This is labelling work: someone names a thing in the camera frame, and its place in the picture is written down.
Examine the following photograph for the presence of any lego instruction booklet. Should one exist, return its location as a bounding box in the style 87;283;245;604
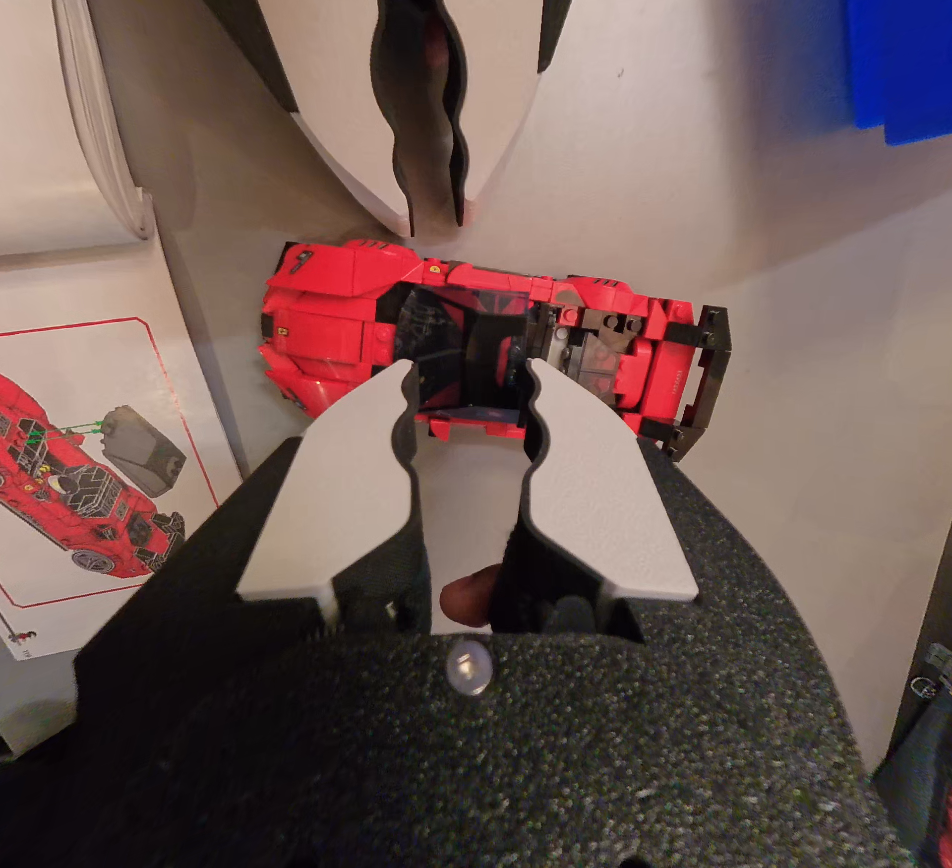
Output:
0;0;246;661

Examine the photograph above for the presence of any red lego car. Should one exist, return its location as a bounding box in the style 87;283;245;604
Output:
259;237;732;463

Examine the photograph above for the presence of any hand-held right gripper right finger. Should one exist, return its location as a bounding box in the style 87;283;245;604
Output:
519;357;702;620

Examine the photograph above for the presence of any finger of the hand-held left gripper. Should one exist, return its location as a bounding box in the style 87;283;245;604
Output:
222;0;421;238
435;0;555;228

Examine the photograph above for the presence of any person's right hand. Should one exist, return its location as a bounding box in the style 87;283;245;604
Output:
439;563;501;623

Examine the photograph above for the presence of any blue plastic storage bin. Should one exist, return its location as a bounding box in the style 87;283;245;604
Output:
840;0;952;149

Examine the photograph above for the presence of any dark transparent lego canopy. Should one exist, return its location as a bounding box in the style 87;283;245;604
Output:
393;284;533;417

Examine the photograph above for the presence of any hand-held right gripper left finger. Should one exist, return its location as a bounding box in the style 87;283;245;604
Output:
235;358;426;625

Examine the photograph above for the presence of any black bag with metal buckle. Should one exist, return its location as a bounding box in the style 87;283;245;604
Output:
870;641;952;868

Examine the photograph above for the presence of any person's left hand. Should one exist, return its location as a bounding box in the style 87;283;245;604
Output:
421;12;449;76

